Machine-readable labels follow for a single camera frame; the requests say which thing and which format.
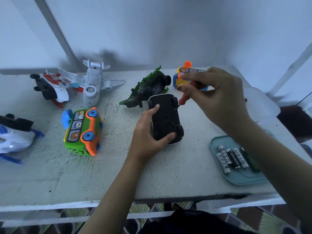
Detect person's left hand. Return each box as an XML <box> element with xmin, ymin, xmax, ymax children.
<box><xmin>127</xmin><ymin>105</ymin><xmax>177</xmax><ymax>165</ymax></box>

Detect person's dark trousers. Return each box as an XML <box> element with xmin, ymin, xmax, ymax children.
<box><xmin>139</xmin><ymin>207</ymin><xmax>254</xmax><ymax>234</ymax></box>

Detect person's right hand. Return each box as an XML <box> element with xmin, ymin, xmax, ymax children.
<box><xmin>177</xmin><ymin>67</ymin><xmax>254</xmax><ymax>137</ymax></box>

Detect white blue toy vehicle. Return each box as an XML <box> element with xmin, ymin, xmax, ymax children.
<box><xmin>0</xmin><ymin>113</ymin><xmax>45</xmax><ymax>165</ymax></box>

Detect yellow orange toy car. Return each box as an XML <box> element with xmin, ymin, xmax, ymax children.
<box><xmin>173</xmin><ymin>61</ymin><xmax>210</xmax><ymax>92</ymax></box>

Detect dark green toy helicopter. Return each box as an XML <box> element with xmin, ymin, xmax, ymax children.
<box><xmin>119</xmin><ymin>65</ymin><xmax>172</xmax><ymax>109</ymax></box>

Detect teal container lid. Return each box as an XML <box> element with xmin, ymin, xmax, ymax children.
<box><xmin>210</xmin><ymin>130</ymin><xmax>274</xmax><ymax>186</ymax></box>

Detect pile of batteries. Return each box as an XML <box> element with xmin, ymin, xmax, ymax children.
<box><xmin>216</xmin><ymin>145</ymin><xmax>260</xmax><ymax>175</ymax></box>

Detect person's right forearm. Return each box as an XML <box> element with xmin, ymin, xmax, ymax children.
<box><xmin>229</xmin><ymin>119</ymin><xmax>312</xmax><ymax>232</ymax></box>

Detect dark brown storage box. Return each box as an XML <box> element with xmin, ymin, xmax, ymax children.
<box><xmin>277</xmin><ymin>105</ymin><xmax>312</xmax><ymax>139</ymax></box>

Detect green orange toy car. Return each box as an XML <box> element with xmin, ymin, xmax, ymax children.
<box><xmin>61</xmin><ymin>107</ymin><xmax>103</xmax><ymax>157</ymax></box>

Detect red screwdriver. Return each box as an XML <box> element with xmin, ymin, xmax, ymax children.
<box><xmin>178</xmin><ymin>80</ymin><xmax>201</xmax><ymax>106</ymax></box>

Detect clear plastic container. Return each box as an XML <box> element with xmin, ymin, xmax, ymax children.
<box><xmin>239</xmin><ymin>71</ymin><xmax>281</xmax><ymax>122</ymax></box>

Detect black white toy car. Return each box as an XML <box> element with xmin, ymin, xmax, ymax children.
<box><xmin>148</xmin><ymin>93</ymin><xmax>185</xmax><ymax>145</ymax></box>

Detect person's left forearm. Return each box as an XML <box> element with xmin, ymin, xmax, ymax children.
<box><xmin>79</xmin><ymin>156</ymin><xmax>147</xmax><ymax>234</ymax></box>

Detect white toy airplane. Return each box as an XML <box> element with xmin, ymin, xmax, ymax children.
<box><xmin>59</xmin><ymin>58</ymin><xmax>126</xmax><ymax>107</ymax></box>

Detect red white toy vehicle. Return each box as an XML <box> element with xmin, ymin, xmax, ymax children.
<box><xmin>30</xmin><ymin>70</ymin><xmax>81</xmax><ymax>109</ymax></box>

